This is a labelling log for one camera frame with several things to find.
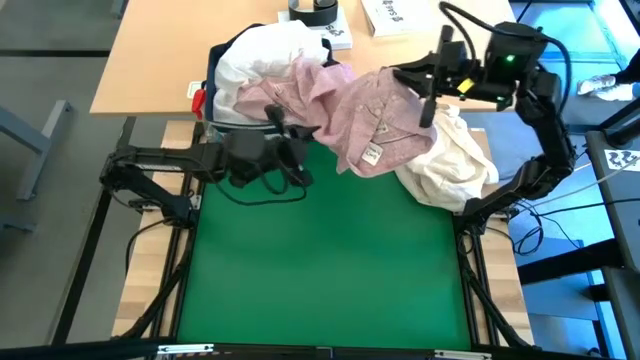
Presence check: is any grey metal bench frame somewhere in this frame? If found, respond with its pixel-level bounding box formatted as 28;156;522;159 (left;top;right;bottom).
0;99;75;234

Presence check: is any black metal table frame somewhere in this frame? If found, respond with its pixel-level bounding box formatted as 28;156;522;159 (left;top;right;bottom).
49;115;539;360

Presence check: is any light wooden desk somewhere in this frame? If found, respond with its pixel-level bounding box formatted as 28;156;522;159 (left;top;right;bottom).
89;0;551;117

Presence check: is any navy white striped laundry basket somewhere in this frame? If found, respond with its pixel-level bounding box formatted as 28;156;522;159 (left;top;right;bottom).
203;22;336;136

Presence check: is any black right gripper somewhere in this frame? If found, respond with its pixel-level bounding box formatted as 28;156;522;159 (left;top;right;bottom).
391;42;489;129

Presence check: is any person's white shoe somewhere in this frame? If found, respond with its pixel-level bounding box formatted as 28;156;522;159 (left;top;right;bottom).
597;82;636;103
577;73;617;96

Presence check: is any green table mat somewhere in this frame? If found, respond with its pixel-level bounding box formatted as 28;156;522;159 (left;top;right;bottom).
177;132;474;350

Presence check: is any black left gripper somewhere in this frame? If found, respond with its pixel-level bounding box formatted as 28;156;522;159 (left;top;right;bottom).
222;103;321;190

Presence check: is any black desk leg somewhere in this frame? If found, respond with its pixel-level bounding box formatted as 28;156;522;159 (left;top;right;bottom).
597;97;640;147

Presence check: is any cream shirt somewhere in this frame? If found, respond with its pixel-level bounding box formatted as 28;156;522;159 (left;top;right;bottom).
394;102;501;214

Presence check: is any grey side table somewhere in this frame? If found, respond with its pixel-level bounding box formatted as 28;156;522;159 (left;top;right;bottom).
584;117;640;360

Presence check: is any black white marker sticker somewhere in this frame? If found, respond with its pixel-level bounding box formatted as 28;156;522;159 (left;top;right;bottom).
603;148;640;173

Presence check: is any black floor cable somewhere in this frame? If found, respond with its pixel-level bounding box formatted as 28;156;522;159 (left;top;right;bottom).
499;197;640;257

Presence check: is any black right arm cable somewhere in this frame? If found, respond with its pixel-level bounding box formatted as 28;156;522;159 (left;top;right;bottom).
438;1;574;116

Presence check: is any white book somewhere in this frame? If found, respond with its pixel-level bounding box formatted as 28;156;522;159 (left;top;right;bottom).
359;0;444;39

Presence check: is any person's leg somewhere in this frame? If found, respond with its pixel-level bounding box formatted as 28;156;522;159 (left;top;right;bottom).
613;49;640;86

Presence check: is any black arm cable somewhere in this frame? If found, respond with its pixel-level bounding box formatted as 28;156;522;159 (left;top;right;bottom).
214;164;309;207
438;1;574;116

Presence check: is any black curved headband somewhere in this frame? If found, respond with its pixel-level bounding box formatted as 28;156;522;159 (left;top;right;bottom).
287;0;339;28

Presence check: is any pink button shirt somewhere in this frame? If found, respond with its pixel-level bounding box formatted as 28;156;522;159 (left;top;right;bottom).
233;54;439;179

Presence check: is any white button shirt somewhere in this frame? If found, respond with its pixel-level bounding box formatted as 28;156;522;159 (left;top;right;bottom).
212;19;331;125

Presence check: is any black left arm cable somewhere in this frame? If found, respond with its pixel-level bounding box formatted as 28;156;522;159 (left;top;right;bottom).
214;164;309;207

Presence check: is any white paper under tape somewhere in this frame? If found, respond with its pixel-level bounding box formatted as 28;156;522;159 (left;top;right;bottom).
277;7;354;51

